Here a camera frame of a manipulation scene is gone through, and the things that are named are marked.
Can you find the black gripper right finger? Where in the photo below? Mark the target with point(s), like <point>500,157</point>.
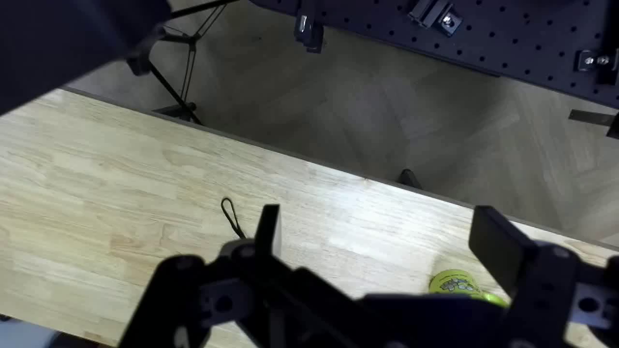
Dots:
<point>498,242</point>

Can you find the small black floor object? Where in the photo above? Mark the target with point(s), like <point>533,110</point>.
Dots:
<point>409,178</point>

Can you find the black bracket with silver nut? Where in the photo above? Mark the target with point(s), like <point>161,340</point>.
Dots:
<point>440,15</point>

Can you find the black bracket with silver bolt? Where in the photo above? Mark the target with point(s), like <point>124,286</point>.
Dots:
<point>596,62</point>

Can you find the dark navy blurry panel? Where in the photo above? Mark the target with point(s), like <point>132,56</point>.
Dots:
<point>59,39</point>

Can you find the black camera tripod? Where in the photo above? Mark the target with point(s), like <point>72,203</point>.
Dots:
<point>190,64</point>

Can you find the black clamp bracket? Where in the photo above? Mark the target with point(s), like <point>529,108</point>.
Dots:
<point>310,31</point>

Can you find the lime green mug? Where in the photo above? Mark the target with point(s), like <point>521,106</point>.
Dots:
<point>459,284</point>

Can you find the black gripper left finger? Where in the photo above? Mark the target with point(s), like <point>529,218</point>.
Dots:
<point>268,226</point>

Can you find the flat black metal bar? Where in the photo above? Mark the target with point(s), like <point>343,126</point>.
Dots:
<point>593,118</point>

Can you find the black perforated mounting board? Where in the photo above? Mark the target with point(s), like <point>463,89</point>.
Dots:
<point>515,44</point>

